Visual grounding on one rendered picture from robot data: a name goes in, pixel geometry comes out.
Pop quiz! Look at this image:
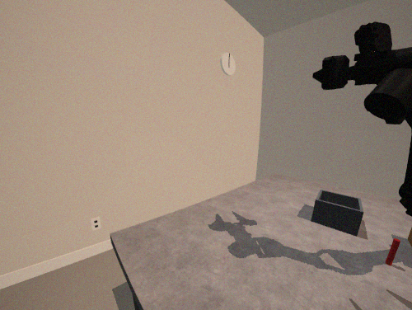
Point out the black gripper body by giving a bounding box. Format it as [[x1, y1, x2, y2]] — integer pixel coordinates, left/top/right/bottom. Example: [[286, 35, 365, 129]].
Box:
[[321, 49, 400, 90]]

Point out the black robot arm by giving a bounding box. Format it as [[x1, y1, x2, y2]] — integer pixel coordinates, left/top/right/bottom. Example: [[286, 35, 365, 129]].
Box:
[[353, 21, 412, 217]]

